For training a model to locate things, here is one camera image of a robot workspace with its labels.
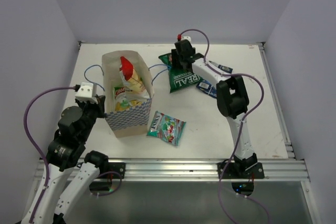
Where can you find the red Chuba cassava chips bag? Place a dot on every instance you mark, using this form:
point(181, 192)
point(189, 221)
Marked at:
point(130, 78)

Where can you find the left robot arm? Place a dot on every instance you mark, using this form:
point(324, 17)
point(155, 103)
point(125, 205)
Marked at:
point(55, 198)

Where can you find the dark green REAL chips bag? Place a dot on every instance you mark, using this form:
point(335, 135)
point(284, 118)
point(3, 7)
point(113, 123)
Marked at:
point(179, 78)

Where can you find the green Chuba cassava chips bag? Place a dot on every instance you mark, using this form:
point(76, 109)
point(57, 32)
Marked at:
point(127, 97)

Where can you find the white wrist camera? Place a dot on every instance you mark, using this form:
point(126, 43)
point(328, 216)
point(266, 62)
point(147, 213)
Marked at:
point(183, 37)
point(87, 92)

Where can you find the right aluminium table edge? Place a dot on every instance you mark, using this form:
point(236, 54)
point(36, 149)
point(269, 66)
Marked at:
point(283, 127)

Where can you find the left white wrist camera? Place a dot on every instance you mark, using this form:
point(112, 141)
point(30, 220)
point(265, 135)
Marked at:
point(87, 92)

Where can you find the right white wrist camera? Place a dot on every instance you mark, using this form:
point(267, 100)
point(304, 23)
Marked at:
point(183, 37)

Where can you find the blue Kettle snack bag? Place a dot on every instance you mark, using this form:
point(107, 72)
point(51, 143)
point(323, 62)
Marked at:
point(206, 87)

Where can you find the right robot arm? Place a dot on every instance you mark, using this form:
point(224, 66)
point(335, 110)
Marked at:
point(232, 100)

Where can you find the aluminium mounting rail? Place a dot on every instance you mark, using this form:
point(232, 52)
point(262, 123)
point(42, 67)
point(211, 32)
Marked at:
point(207, 170)

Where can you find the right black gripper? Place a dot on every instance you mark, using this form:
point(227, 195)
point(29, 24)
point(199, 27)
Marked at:
point(176, 64)

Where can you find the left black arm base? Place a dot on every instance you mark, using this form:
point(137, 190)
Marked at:
point(115, 169)

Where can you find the teal Fox's candy bag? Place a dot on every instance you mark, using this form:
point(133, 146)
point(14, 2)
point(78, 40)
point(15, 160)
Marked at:
point(166, 128)

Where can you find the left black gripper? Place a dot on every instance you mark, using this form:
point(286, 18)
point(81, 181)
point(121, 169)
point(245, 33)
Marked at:
point(100, 106)

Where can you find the blue checkered paper bag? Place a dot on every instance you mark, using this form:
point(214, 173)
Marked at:
point(133, 121)

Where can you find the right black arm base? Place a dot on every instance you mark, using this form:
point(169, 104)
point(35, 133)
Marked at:
point(233, 171)

